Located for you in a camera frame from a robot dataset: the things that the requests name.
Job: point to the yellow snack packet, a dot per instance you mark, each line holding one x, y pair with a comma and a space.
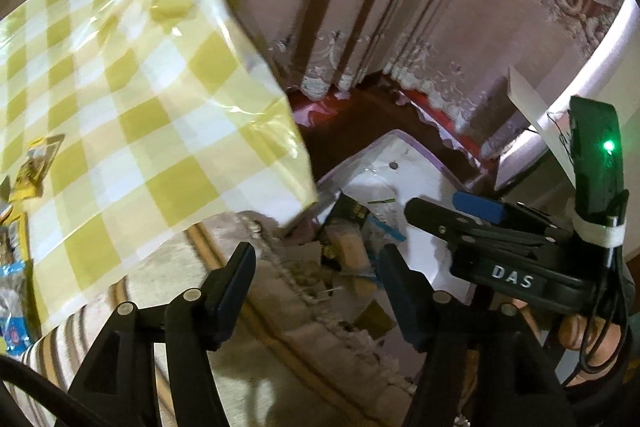
35, 169

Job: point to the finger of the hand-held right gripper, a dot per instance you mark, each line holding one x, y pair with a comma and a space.
440, 222
477, 203

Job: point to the yellow white checked tablecloth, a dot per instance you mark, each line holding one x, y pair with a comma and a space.
150, 107

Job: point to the white storage box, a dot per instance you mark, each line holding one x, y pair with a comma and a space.
420, 167

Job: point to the white table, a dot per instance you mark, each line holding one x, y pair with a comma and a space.
615, 42

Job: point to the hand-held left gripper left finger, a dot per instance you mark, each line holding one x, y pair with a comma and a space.
232, 297

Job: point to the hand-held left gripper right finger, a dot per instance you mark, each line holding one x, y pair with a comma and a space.
402, 307

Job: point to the person's right hand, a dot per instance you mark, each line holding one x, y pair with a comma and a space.
575, 332

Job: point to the clear biscuit packet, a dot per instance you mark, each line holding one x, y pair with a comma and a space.
362, 285
352, 252

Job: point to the white paper card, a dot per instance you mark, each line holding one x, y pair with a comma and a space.
530, 102

